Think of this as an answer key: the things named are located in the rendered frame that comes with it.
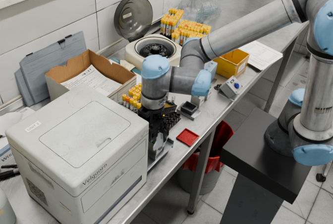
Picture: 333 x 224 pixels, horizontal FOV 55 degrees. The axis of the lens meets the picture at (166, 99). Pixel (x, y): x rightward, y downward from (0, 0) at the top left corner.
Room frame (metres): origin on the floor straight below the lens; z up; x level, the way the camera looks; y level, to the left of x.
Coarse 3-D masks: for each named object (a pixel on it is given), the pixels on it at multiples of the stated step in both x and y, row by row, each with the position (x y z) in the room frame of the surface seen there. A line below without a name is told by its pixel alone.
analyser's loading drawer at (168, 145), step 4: (168, 140) 0.78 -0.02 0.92; (172, 140) 0.78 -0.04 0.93; (168, 144) 0.77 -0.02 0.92; (172, 144) 0.77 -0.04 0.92; (164, 148) 0.73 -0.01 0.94; (168, 148) 0.75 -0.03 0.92; (148, 152) 0.71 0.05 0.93; (152, 152) 0.70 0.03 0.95; (164, 152) 0.73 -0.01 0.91; (148, 156) 0.71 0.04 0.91; (152, 156) 0.70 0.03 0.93; (156, 156) 0.70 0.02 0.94; (160, 156) 0.71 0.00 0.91; (148, 160) 0.69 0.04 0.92; (152, 160) 0.69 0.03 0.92; (156, 160) 0.70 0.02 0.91; (148, 164) 0.68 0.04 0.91; (152, 164) 0.68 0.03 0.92; (148, 168) 0.66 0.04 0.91
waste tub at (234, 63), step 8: (224, 56) 1.42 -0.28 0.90; (232, 56) 1.39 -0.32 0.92; (240, 56) 1.37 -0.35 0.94; (248, 56) 1.34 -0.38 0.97; (224, 64) 1.28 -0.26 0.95; (232, 64) 1.25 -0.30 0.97; (240, 64) 1.27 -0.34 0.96; (216, 72) 1.30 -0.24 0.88; (224, 72) 1.27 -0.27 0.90; (232, 72) 1.25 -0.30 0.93; (240, 72) 1.30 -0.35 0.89
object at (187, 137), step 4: (184, 132) 0.87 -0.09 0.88; (188, 132) 0.88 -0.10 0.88; (192, 132) 0.87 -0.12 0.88; (180, 136) 0.85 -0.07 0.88; (184, 136) 0.85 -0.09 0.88; (188, 136) 0.86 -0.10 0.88; (192, 136) 0.86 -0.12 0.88; (196, 136) 0.86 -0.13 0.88; (180, 140) 0.83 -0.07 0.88; (184, 140) 0.83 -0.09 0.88; (188, 140) 0.83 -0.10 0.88; (192, 140) 0.84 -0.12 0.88; (188, 144) 0.81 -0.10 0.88; (192, 144) 0.82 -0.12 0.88
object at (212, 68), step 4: (208, 64) 1.22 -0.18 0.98; (212, 64) 1.23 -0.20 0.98; (216, 64) 1.23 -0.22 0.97; (204, 68) 1.19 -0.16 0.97; (208, 68) 1.19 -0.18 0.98; (212, 68) 1.19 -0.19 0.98; (216, 68) 1.24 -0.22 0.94; (212, 72) 1.20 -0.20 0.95; (212, 76) 1.21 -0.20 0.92; (212, 80) 1.22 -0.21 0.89; (216, 80) 1.23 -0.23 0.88; (212, 84) 1.19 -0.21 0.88
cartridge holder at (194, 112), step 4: (184, 104) 1.01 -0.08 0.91; (188, 104) 1.02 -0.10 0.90; (192, 104) 1.01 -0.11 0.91; (180, 108) 0.99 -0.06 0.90; (184, 108) 0.98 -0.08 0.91; (188, 108) 1.01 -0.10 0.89; (192, 108) 1.01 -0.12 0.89; (196, 108) 1.00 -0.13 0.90; (180, 112) 0.98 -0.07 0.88; (184, 112) 0.98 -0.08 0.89; (188, 112) 0.97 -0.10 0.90; (192, 112) 0.97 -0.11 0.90; (196, 112) 0.98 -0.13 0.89; (200, 112) 0.99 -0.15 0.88; (188, 116) 0.96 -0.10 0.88; (192, 116) 0.96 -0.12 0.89; (196, 116) 0.97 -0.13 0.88
